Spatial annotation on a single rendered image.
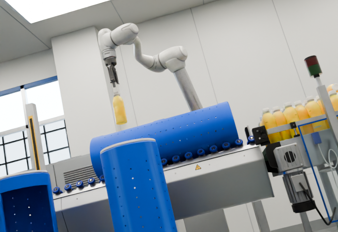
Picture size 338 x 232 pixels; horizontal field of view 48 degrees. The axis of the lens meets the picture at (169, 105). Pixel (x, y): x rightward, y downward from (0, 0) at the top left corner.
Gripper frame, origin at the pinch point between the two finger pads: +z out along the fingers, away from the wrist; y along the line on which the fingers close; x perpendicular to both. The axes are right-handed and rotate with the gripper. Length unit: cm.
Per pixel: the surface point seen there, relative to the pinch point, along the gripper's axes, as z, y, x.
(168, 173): 60, 6, 22
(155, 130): 33.9, 6.6, 19.8
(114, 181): 62, 56, 5
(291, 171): 75, 30, 85
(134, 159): 55, 56, 16
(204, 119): 35, 7, 50
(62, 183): 30, -155, -116
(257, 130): 50, 17, 76
